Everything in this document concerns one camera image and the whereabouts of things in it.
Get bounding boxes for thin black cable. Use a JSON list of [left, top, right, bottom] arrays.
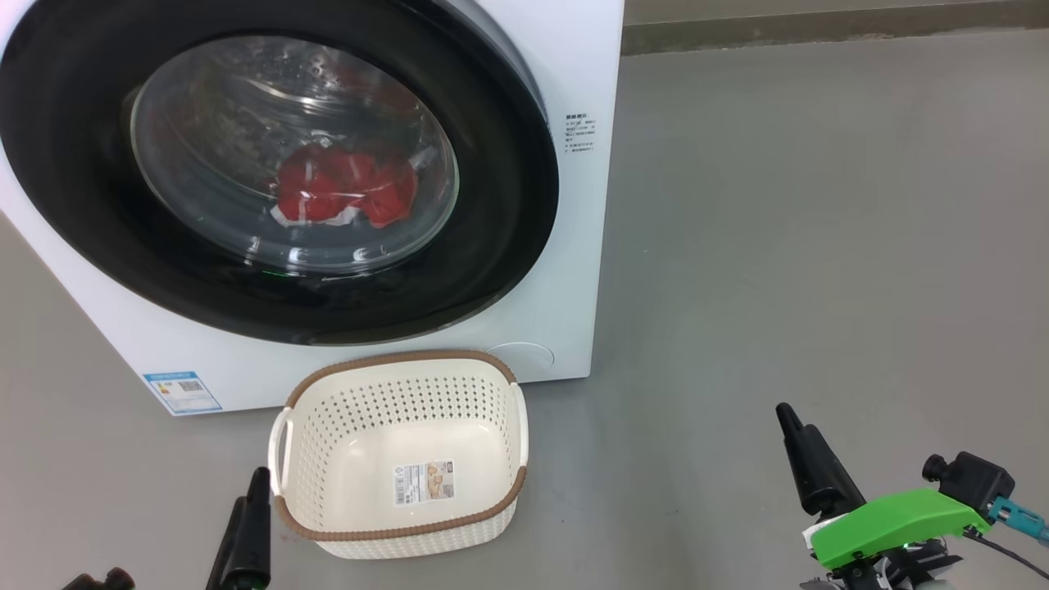
[[963, 529, 1049, 581]]

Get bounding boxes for printed product label sticker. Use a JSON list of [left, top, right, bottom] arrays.
[[393, 459, 456, 507]]

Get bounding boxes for round white filter cover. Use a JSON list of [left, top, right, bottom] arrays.
[[488, 342, 556, 382]]

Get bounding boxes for black round washer door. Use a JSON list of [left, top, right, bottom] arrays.
[[0, 0, 561, 347]]

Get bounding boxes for cable with teal connector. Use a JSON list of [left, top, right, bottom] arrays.
[[988, 496, 1049, 548]]

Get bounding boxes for blue energy label sticker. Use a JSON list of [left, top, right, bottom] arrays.
[[143, 371, 224, 416]]

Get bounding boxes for stainless steel washer drum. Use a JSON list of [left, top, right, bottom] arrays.
[[131, 37, 460, 275]]

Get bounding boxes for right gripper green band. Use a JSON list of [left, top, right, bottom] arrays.
[[776, 402, 992, 590]]

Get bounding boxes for cream basket with brown rim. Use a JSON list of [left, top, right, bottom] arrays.
[[267, 350, 530, 561]]

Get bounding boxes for white front-load washing machine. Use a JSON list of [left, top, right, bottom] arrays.
[[0, 0, 625, 417]]

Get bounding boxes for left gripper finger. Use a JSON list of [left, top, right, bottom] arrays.
[[205, 497, 249, 590], [246, 467, 273, 590]]

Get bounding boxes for red and white garment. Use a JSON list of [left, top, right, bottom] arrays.
[[270, 143, 419, 229]]

